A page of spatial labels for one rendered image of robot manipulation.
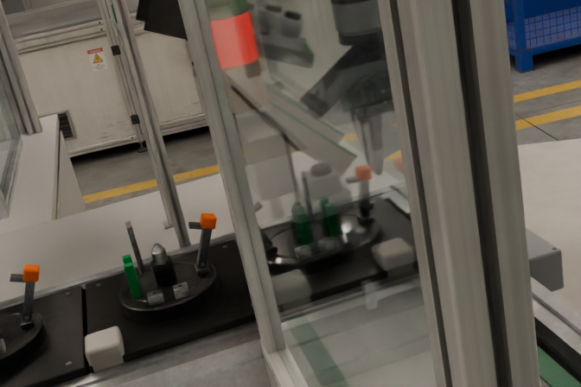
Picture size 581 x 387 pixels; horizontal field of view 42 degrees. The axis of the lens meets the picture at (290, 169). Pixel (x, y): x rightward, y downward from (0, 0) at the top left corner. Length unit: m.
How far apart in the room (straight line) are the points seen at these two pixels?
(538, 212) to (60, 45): 4.07
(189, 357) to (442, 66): 0.78
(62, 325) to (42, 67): 4.10
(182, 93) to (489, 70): 4.89
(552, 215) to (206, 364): 0.69
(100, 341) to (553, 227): 0.76
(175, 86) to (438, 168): 4.88
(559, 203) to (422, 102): 1.20
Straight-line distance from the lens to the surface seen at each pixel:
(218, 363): 0.98
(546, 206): 1.43
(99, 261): 1.56
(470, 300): 0.27
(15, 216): 1.96
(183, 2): 0.79
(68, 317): 1.14
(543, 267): 1.07
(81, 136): 5.23
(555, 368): 0.88
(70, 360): 1.04
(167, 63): 5.07
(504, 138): 0.25
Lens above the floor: 1.48
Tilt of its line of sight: 20 degrees down
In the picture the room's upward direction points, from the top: 12 degrees counter-clockwise
